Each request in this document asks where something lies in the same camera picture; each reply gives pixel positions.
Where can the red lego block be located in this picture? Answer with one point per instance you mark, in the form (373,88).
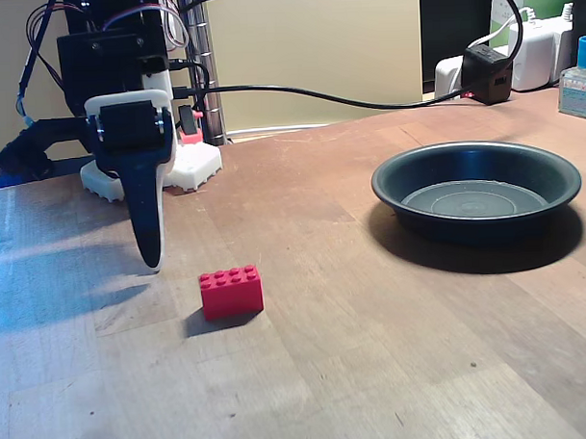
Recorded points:
(233,296)

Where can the red and black clamp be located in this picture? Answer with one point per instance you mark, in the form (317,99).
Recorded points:
(190,131)

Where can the metal pole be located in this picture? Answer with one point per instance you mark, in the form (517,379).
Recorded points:
(209,63)

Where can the blue edge strip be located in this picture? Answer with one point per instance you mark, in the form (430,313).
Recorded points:
(3,180)

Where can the black round metal pan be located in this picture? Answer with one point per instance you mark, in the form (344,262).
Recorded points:
(475,208)

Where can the white power strip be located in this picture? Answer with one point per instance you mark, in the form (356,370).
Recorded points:
(448,77)

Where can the black panel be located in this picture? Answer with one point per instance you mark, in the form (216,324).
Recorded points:
(454,21)

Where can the black cube usb hub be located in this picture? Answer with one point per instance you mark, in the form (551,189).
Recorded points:
(487,75)

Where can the white power adapter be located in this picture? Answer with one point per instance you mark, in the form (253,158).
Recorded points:
(565,46)
(533,59)

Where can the clear bottle with blue cap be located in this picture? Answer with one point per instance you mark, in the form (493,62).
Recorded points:
(579,91)

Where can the black camera on bracket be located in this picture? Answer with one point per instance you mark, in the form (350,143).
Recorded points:
(30,142)

